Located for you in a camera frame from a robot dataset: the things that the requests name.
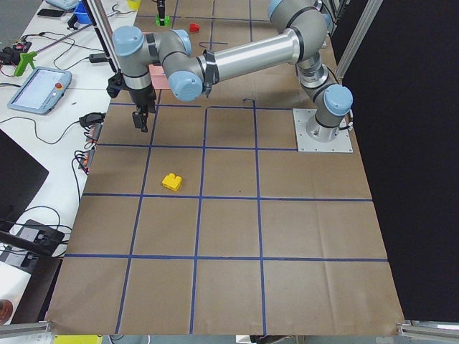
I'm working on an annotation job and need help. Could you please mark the red toy block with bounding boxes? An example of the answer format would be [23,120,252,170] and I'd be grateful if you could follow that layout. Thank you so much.
[189,22,201,33]

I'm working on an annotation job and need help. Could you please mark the aluminium frame post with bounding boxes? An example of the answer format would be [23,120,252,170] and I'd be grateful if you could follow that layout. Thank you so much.
[82,0,120,74]

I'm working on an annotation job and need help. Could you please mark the blue storage bin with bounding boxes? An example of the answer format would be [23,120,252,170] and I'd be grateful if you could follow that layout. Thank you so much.
[73,0,92,24]

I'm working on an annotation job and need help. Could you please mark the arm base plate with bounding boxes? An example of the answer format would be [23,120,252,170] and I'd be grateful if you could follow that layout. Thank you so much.
[293,108,354,154]

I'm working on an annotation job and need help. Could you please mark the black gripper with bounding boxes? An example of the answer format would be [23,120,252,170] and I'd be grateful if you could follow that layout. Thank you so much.
[106,72,156,133]
[155,0,166,24]

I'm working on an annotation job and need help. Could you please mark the yellow toy block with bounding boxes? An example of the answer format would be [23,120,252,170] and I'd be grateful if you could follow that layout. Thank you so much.
[161,173,183,192]

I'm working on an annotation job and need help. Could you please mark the black smartphone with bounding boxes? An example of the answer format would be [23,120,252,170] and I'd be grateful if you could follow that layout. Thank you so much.
[37,9,66,19]

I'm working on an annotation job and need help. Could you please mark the pink plastic box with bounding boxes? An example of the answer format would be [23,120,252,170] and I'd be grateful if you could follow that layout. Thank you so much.
[149,64,171,90]

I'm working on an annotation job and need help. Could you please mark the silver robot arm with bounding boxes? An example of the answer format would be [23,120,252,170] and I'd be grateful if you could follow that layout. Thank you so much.
[107,1,353,142]

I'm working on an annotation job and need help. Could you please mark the robot teach pendant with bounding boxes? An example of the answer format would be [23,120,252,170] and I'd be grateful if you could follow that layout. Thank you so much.
[7,67,72,115]

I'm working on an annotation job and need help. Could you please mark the black power adapter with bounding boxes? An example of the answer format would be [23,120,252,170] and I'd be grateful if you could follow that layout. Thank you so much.
[88,53,108,64]

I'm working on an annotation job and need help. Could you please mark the green toy block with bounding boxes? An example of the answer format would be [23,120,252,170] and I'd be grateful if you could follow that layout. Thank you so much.
[155,14,171,27]

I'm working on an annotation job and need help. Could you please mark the reacher grabber tool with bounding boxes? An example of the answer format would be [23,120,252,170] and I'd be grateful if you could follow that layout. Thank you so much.
[14,24,92,77]

